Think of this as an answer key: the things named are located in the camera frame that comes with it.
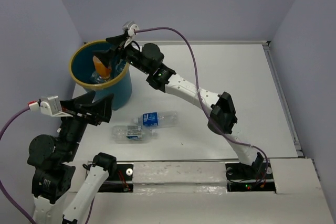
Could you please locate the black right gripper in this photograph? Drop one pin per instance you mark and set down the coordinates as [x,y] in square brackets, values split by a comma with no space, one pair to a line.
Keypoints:
[106,56]

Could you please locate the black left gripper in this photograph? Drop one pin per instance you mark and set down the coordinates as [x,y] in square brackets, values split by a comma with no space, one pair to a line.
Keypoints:
[102,108]

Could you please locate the clear wide-mouth plastic jar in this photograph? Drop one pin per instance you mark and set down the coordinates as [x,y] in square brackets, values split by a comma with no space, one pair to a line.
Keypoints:
[119,67]

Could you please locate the orange juice bottle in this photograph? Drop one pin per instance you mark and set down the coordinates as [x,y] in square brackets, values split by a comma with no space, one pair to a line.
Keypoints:
[101,69]

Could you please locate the small Pepsi labelled bottle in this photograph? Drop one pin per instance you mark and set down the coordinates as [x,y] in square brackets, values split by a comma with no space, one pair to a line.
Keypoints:
[97,79]

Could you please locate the clear bottle white cap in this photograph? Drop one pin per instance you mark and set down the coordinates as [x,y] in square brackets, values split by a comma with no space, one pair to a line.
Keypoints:
[133,133]

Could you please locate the clear bottle blue label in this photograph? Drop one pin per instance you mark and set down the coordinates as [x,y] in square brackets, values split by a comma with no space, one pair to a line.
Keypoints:
[157,119]

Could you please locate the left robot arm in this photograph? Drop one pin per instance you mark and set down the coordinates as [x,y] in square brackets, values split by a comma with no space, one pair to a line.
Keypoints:
[51,157]

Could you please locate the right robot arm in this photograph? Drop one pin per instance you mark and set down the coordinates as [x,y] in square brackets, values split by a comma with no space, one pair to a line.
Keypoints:
[218,108]

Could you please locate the teal bin yellow rim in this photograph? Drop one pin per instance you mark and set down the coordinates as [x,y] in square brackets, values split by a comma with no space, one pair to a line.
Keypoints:
[88,72]

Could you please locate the white foam front board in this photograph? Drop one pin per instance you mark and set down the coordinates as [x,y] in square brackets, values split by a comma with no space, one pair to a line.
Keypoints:
[190,192]

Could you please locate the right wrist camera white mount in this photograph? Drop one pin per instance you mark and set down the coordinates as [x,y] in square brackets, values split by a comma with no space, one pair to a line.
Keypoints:
[129,29]

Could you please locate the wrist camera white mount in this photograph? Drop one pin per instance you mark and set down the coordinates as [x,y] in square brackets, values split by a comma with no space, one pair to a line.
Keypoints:
[129,29]
[49,106]

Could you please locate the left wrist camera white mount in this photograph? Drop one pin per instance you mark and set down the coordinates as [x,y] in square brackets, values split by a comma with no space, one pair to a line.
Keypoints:
[49,106]

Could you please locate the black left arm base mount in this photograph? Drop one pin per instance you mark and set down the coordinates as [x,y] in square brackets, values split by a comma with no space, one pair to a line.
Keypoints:
[115,179]

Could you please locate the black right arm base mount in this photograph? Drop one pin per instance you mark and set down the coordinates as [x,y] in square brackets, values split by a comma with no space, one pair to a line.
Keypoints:
[244,178]

